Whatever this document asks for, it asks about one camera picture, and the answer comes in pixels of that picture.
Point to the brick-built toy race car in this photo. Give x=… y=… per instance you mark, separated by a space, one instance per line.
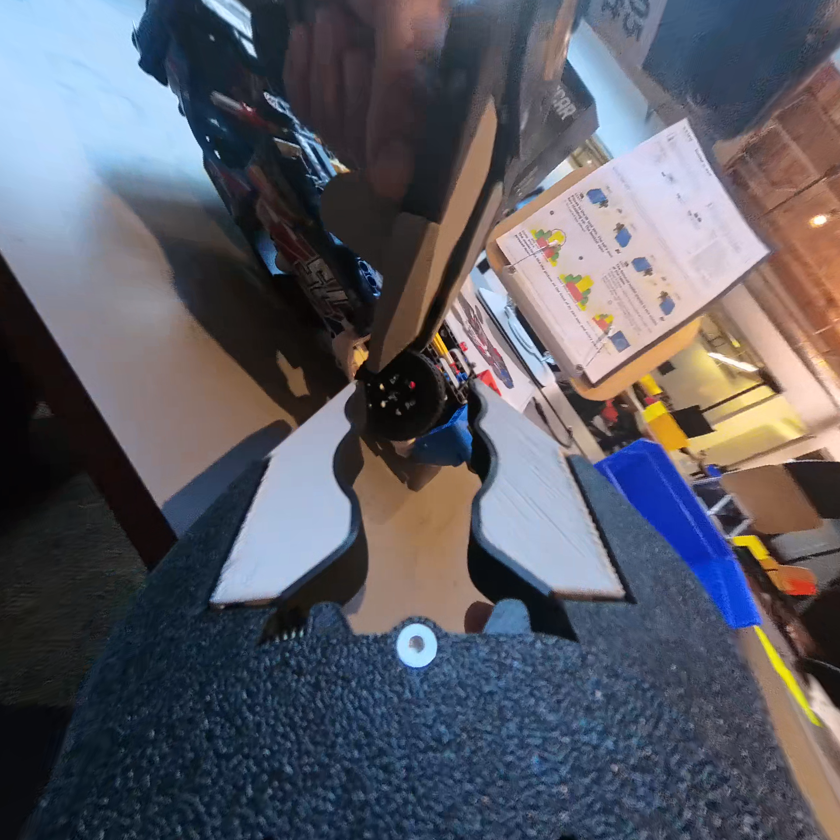
x=308 y=262

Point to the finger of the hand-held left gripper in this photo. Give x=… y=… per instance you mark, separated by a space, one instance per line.
x=469 y=197
x=407 y=289

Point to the person's right hand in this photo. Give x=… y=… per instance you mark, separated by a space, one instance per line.
x=478 y=617

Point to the black monitor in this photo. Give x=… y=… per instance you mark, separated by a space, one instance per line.
x=817 y=485

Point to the blue plastic bin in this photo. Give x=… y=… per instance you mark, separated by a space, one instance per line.
x=676 y=518

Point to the person's left hand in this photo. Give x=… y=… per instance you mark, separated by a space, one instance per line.
x=367 y=85

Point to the black toy tyre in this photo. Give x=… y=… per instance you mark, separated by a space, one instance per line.
x=426 y=397

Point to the block instruction sheet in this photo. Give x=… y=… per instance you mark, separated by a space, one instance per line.
x=656 y=249

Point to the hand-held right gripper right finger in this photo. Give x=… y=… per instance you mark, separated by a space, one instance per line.
x=544 y=518

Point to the grey desk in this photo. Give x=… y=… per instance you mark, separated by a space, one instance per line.
x=98 y=197

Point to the car instruction booklet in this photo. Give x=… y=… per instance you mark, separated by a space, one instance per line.
x=489 y=348

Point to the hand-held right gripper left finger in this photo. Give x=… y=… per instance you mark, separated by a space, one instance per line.
x=295 y=512

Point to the cardboard sheet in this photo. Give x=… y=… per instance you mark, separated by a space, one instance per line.
x=768 y=499

